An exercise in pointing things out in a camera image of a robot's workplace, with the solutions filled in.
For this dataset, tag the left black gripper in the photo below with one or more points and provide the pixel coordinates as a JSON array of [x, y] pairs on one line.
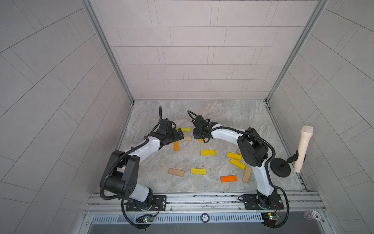
[[175, 137]]

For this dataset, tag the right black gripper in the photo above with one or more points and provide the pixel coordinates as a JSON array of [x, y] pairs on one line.
[[195, 133]]

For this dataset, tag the yellow block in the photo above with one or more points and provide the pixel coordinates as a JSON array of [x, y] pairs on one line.
[[237, 164], [207, 152], [184, 130], [234, 156], [196, 171]]

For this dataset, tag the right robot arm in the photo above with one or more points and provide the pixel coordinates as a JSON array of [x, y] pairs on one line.
[[255, 151]]

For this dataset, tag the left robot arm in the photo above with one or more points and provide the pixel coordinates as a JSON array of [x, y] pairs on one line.
[[119, 180]]

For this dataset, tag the black microphone stand base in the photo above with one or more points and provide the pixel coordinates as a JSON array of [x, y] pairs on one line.
[[281, 167]]

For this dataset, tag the left circuit board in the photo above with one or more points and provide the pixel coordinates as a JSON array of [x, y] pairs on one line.
[[145, 219]]

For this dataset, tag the circuit board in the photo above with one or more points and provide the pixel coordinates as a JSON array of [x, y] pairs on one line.
[[270, 219], [145, 219]]

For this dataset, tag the beige microphone on stand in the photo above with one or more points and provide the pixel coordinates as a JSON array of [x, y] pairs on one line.
[[306, 134]]

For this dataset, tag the right circuit board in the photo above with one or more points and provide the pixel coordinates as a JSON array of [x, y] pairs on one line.
[[270, 219]]

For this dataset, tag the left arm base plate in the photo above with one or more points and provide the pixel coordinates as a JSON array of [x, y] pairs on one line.
[[156, 203]]

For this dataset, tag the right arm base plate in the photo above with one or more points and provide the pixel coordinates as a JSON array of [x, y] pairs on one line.
[[261, 202]]

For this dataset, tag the aluminium rail frame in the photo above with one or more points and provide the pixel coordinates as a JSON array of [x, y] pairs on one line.
[[171, 203]]

